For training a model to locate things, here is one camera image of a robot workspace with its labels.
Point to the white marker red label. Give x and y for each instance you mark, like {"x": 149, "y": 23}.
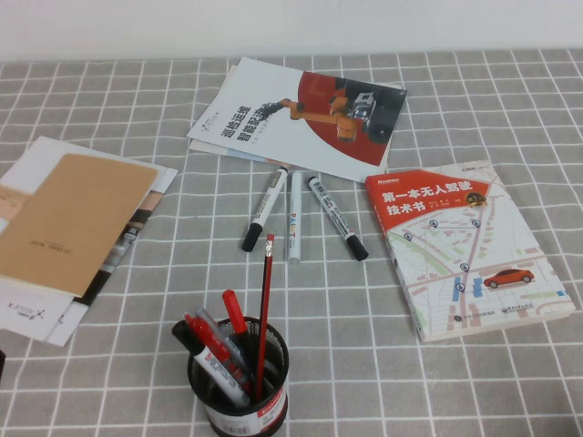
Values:
{"x": 218, "y": 373}

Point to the white marker brown label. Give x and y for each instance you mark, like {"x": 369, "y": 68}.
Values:
{"x": 266, "y": 205}

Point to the grey translucent pen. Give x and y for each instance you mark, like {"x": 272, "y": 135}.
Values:
{"x": 211, "y": 325}

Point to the red gel pen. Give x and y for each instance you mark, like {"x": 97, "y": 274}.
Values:
{"x": 198, "y": 325}

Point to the white paint marker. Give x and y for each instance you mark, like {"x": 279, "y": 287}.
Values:
{"x": 294, "y": 218}

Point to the white marker black cap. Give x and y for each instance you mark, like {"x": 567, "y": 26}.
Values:
{"x": 332, "y": 214}

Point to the red white map book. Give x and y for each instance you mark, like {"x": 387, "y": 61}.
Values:
{"x": 455, "y": 255}

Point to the red capped pen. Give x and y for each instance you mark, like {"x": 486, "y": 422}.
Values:
{"x": 233, "y": 311}

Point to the black mesh pen holder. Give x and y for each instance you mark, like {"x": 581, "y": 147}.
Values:
{"x": 268, "y": 409}

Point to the red black pencil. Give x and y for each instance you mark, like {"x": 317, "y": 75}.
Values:
{"x": 265, "y": 296}

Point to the grey checked tablecloth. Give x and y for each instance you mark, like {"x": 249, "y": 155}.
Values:
{"x": 364, "y": 364}

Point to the white red robot brochure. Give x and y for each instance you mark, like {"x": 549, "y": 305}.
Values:
{"x": 255, "y": 104}

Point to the brown kraft notebook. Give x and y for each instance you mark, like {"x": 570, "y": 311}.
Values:
{"x": 68, "y": 227}

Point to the white AgileX brochure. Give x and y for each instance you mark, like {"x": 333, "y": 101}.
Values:
{"x": 18, "y": 318}

